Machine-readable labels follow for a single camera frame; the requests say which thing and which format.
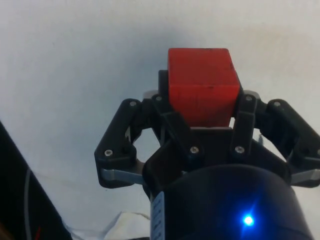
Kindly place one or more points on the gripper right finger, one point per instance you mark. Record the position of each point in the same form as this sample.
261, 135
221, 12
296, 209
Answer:
287, 122

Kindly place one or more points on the red cube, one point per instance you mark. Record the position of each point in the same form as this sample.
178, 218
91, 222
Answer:
202, 82

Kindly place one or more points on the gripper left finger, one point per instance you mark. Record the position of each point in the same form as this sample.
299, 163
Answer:
115, 140

